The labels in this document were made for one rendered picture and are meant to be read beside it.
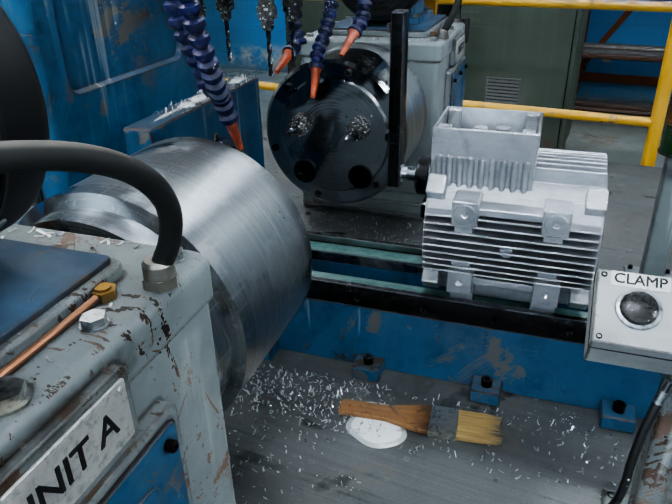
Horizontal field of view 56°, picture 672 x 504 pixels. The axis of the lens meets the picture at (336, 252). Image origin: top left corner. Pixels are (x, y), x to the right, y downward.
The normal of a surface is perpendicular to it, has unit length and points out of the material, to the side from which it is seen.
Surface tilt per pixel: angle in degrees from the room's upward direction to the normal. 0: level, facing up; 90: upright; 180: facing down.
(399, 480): 0
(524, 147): 90
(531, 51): 90
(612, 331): 36
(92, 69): 90
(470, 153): 90
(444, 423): 0
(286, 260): 77
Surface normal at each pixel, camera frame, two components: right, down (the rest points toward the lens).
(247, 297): 0.90, -0.13
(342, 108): -0.33, 0.44
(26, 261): -0.02, -0.89
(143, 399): 0.94, 0.13
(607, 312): -0.20, -0.47
